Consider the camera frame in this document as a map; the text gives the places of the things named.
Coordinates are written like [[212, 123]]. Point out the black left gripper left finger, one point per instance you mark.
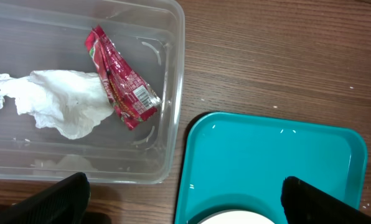
[[64, 202]]

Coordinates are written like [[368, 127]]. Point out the large pink plate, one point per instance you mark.
[[236, 217]]

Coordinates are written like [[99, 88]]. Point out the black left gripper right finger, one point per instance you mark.
[[305, 204]]

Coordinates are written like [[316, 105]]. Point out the clear plastic bin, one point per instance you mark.
[[50, 35]]

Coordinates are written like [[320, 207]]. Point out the white paper napkin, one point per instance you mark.
[[70, 101]]

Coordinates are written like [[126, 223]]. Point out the red snack wrapper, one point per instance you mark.
[[132, 98]]

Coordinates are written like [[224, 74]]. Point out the teal serving tray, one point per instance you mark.
[[239, 162]]

